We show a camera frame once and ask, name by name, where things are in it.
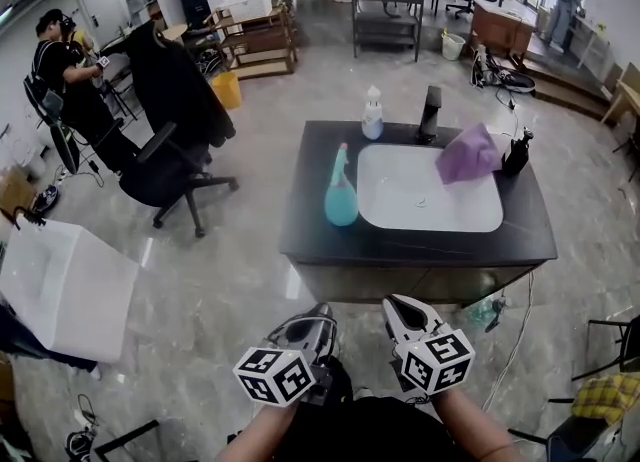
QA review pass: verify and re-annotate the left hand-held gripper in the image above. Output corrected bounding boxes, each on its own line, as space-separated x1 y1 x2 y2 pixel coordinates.
231 302 342 409

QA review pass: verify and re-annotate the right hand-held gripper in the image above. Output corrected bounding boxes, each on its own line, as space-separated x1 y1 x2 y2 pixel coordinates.
381 292 477 397

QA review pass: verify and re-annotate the teal spray bottle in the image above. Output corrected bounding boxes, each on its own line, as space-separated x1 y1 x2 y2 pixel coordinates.
323 142 362 228

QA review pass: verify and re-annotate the person's left forearm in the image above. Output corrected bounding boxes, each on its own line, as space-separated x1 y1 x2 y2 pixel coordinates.
214 398 302 462

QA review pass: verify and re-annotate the person's right forearm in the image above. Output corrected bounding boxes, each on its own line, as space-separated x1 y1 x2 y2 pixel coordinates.
428 385 517 462

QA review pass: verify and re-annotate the white detergent bottle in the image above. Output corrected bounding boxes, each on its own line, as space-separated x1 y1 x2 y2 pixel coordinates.
360 84 386 142

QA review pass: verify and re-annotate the black vanity cabinet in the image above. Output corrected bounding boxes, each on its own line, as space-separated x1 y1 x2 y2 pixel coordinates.
278 119 559 308

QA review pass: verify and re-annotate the person's black clothing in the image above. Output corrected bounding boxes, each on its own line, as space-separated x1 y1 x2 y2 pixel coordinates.
272 357 469 462

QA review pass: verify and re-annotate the white sink basin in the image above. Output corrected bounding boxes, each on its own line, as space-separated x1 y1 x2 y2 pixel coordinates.
356 143 505 234

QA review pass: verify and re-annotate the purple cloth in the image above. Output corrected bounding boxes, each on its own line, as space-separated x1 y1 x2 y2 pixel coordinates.
434 122 503 187

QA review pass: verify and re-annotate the black soap dispenser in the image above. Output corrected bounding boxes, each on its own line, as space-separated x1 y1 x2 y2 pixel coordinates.
500 126 536 179

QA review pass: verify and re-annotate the black metal chair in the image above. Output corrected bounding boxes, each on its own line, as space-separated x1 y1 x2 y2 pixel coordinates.
508 316 640 462

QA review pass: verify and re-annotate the black boxy faucet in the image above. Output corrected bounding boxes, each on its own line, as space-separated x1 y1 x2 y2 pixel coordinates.
414 84 444 146

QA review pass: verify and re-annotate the yellow plaid cloth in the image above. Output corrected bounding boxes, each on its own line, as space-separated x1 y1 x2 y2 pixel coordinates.
571 371 640 427

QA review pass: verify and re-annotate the black office chair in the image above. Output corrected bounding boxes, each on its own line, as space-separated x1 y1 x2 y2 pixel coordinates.
118 121 241 240

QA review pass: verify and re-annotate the white sink cabinet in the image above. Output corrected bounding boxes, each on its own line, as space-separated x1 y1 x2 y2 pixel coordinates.
0 217 142 366

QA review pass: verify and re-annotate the yellow bucket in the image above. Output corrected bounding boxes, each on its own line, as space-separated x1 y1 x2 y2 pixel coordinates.
209 71 244 112

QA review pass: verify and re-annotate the white waste bin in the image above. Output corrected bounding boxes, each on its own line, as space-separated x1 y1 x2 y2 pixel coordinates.
440 30 468 62

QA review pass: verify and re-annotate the black jacket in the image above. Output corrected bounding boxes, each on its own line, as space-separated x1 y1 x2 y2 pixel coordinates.
124 21 238 152

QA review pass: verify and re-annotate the wooden shelf rack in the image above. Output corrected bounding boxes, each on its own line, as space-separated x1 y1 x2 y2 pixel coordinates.
205 0 300 81

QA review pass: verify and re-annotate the brown wooden cabinet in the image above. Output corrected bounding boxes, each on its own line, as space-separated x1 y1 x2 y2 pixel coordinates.
469 0 537 70

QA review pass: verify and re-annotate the light wooden table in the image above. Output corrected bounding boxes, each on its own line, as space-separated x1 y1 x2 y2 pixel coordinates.
599 61 640 127

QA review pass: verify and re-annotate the grey metal table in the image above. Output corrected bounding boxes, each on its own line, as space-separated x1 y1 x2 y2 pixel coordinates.
345 0 427 64

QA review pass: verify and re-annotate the cardboard box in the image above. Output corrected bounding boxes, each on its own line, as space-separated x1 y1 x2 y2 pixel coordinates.
0 164 40 217

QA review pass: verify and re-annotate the white plastic crate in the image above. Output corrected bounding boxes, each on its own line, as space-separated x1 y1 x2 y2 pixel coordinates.
216 0 275 25

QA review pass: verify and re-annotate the white power cable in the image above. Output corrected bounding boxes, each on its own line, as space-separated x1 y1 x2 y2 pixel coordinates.
481 269 537 412

